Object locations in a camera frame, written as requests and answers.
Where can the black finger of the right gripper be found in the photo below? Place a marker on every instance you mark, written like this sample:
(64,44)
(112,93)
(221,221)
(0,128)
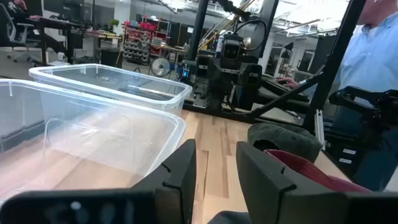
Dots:
(215,95)
(247,93)

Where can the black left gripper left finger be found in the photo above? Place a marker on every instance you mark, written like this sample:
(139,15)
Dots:
(177,174)

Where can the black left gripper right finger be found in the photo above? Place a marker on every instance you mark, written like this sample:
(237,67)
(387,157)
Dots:
(267,180)

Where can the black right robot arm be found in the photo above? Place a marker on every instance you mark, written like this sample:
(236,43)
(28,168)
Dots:
(233,9)

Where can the black keyboard desk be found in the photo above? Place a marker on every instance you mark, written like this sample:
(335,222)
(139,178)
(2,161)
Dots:
(280,93)

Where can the person's hand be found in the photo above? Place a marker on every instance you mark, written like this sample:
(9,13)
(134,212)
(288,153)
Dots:
(287,82)

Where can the red cap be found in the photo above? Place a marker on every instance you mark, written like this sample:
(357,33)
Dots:
(311,171)

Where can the dark green cap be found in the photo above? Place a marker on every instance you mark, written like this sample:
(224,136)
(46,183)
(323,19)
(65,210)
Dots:
(286,137)

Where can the dark grey cap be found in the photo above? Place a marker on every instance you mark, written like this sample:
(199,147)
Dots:
(230,218)

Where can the round floor fan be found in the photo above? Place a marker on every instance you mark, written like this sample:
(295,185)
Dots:
(160,67)

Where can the black drawer cabinet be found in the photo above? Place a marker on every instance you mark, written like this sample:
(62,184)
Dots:
(345,158)

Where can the clear plastic storage bin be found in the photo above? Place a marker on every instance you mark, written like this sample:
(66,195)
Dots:
(124,90)
(77,130)

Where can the red parts shelving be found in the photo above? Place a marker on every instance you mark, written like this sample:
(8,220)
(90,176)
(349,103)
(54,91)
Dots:
(136,37)

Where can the black trash bin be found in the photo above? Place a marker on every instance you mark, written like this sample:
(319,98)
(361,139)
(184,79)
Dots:
(110,57)

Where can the green potted plant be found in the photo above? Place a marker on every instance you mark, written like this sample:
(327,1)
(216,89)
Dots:
(114,22)

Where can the wooden top desk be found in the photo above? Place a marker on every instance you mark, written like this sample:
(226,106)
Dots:
(102,35)

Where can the person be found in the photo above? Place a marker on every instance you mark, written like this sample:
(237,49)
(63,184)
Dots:
(373,56)
(18,6)

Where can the grey office chair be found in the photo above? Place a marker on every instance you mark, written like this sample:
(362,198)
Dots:
(15,31)

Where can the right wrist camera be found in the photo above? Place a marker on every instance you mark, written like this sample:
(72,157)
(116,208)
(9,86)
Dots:
(231,48)

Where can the black diagonal frame brace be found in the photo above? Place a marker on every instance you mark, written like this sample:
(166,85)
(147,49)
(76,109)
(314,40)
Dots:
(286,96)

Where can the black round frame post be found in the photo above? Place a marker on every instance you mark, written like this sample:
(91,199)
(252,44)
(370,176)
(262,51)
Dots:
(198,28)

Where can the black square frame post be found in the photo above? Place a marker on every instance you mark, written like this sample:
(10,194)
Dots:
(335,62)

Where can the black mechanical bracket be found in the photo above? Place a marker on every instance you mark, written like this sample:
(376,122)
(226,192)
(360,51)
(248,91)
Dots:
(363,99)

